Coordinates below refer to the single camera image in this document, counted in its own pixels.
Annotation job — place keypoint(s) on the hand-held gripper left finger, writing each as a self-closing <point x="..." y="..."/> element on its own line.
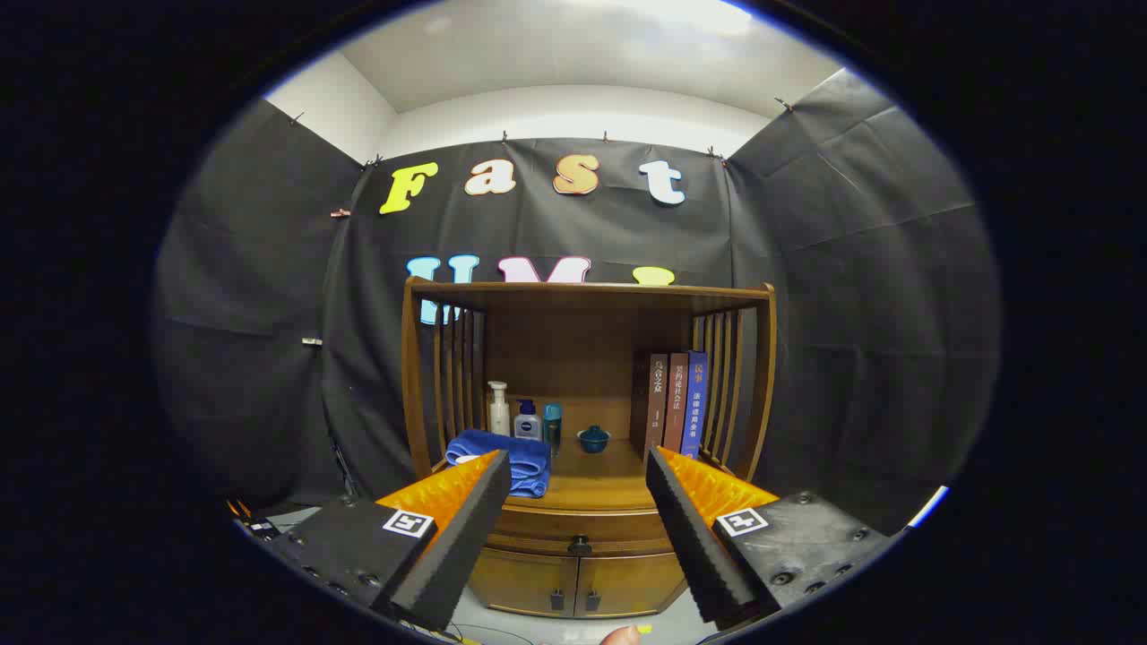
<point x="466" y="528"/>

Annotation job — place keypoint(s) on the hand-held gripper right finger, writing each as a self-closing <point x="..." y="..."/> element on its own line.
<point x="690" y="537"/>

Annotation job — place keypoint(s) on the wooden drawer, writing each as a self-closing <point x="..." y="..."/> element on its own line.
<point x="618" y="530"/>

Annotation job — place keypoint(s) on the black drawer knob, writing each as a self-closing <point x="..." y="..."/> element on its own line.
<point x="580" y="544"/>

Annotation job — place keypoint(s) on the wooden countertop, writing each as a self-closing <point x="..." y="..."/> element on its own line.
<point x="600" y="484"/>

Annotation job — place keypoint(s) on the wooden cabinet with slatted sides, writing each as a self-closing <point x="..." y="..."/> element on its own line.
<point x="573" y="349"/>

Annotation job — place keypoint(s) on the folded blue towel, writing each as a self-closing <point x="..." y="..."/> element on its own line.
<point x="529" y="461"/>

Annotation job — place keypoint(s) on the white pump bottle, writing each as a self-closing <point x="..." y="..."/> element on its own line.
<point x="498" y="417"/>

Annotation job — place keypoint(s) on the white bottle with blue cap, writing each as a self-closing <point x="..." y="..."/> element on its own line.
<point x="527" y="425"/>

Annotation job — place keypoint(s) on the clear teal capped bottle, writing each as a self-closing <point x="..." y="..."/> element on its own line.
<point x="552" y="425"/>

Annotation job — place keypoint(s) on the blue book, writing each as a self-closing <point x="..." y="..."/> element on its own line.
<point x="694" y="403"/>

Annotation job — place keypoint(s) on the reddish brown book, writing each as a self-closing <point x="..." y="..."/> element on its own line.
<point x="675" y="403"/>

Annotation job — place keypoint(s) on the blue lidded teacup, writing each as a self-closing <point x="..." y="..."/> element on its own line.
<point x="593" y="440"/>

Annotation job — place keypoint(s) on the dark brown book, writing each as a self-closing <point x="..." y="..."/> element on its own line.
<point x="657" y="403"/>

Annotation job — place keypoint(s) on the black backdrop cloth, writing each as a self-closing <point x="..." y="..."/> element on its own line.
<point x="851" y="269"/>

